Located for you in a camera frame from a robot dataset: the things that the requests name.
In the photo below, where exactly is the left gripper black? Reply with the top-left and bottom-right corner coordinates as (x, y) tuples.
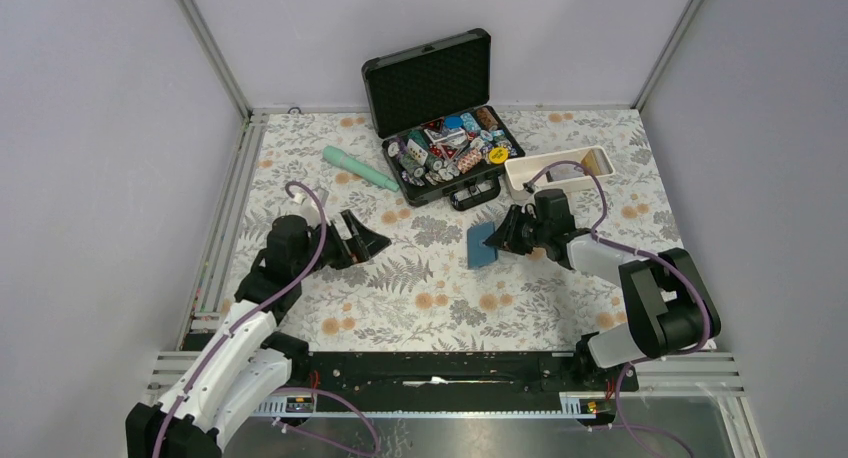
(294, 209), (390, 279)

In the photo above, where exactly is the mint green cylindrical device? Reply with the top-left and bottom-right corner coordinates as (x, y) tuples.
(322, 146), (400, 192)

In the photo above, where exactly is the blue leather card holder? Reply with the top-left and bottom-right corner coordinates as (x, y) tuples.
(466, 221), (498, 270)

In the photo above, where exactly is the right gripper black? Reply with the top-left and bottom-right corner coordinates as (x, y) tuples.
(486, 205), (551, 256)

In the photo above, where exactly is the silver VIP card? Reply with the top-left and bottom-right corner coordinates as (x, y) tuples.
(545, 164), (585, 182)

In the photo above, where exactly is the white plastic card tray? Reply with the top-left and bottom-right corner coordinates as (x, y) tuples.
(504, 146), (617, 202)

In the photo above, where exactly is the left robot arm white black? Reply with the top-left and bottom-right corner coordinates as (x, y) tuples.
(125, 210), (391, 457)

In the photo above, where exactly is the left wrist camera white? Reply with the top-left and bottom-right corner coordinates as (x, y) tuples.
(293, 188), (329, 227)

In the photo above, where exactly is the gold striped card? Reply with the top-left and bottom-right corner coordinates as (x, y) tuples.
(579, 148), (614, 177)

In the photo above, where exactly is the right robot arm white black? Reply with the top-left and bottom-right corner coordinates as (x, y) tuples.
(484, 189), (721, 390)

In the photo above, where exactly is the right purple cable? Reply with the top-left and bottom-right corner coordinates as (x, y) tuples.
(526, 160), (713, 357)

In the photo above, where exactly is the slotted cable duct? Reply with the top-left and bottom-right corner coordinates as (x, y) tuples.
(251, 393), (600, 419)

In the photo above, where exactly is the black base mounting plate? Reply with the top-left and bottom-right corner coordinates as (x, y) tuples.
(260, 332), (622, 406)

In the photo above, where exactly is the yellow round chip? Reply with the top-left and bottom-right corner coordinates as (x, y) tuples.
(486, 146), (510, 165)

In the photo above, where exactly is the black poker chip case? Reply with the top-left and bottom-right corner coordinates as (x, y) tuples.
(361, 28), (525, 211)

